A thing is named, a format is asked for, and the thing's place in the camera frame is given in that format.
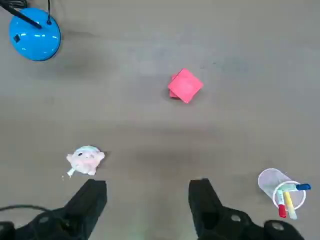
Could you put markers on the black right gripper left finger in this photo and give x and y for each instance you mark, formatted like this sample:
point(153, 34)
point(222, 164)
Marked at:
point(85, 207)

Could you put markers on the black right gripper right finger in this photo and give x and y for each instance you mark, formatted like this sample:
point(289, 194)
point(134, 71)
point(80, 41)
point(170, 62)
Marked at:
point(207, 207)

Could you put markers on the red foam block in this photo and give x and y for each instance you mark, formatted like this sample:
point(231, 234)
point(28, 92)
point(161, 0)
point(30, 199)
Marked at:
point(186, 85)

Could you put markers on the pink plush toy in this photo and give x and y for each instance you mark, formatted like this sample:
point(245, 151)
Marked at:
point(85, 160)

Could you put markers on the clear pink plastic cup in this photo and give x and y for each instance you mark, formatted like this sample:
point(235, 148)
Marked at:
point(271, 180)

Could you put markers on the red capped marker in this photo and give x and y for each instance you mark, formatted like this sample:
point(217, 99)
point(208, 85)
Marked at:
point(282, 207)

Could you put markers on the yellow marker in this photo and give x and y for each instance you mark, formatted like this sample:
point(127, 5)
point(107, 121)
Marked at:
point(290, 203)

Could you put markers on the blue capped marker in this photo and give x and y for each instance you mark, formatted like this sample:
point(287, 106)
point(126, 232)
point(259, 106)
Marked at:
point(303, 186)

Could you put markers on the blue desk lamp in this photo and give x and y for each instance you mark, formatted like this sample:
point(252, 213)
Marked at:
point(35, 40)

